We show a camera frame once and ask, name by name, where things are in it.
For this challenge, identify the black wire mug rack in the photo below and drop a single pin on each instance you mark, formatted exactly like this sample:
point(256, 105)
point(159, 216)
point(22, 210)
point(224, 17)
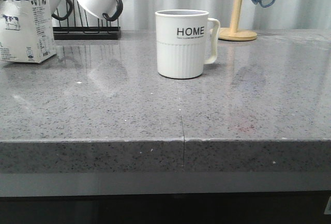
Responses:
point(82, 25)

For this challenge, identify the wooden mug tree stand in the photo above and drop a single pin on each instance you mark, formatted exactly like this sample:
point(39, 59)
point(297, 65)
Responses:
point(233, 33)

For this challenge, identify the white blue milk carton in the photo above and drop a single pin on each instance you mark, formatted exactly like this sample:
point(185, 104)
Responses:
point(26, 31)

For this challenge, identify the white HOME mug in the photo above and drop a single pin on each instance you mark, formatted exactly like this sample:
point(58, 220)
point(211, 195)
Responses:
point(186, 41)

